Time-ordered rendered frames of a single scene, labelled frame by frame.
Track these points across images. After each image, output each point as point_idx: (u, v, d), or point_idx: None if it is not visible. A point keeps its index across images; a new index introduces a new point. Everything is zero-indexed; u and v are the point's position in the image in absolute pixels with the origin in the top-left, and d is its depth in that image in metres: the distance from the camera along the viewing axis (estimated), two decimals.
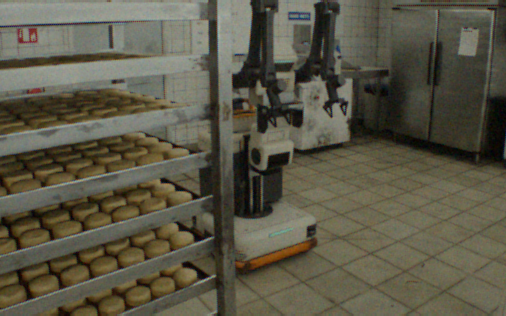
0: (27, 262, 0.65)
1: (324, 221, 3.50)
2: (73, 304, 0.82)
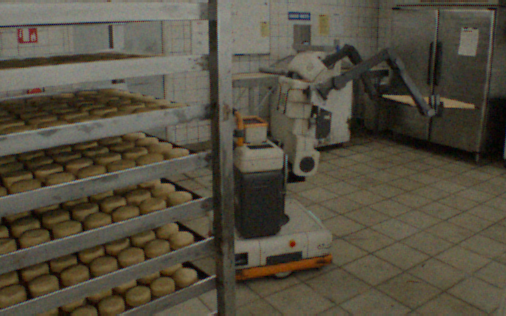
0: (27, 262, 0.65)
1: (324, 221, 3.50)
2: (73, 304, 0.82)
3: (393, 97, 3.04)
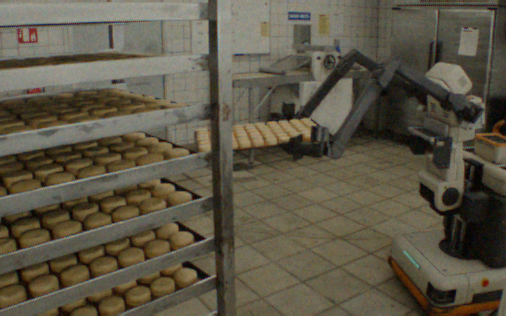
0: (27, 262, 0.65)
1: (324, 221, 3.50)
2: (73, 304, 0.82)
3: None
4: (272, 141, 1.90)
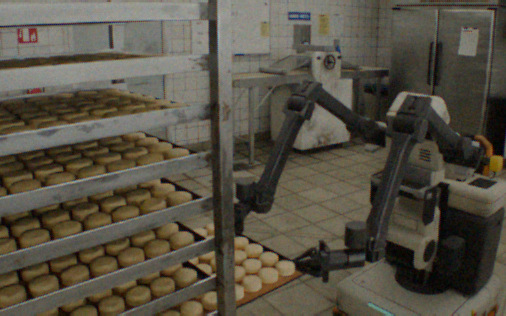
0: (27, 262, 0.65)
1: (324, 221, 3.50)
2: (73, 304, 0.82)
3: (263, 261, 1.17)
4: None
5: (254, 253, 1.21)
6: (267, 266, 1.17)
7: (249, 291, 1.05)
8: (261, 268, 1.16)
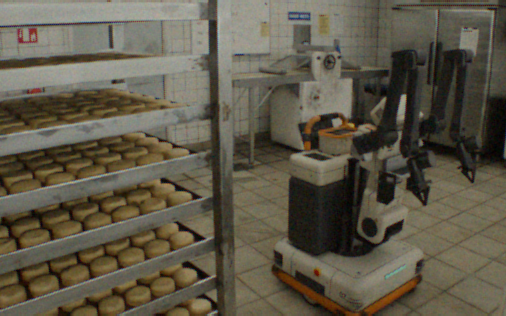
0: (27, 262, 0.65)
1: None
2: (73, 304, 0.82)
3: None
4: None
5: None
6: (181, 304, 1.00)
7: None
8: (174, 307, 0.99)
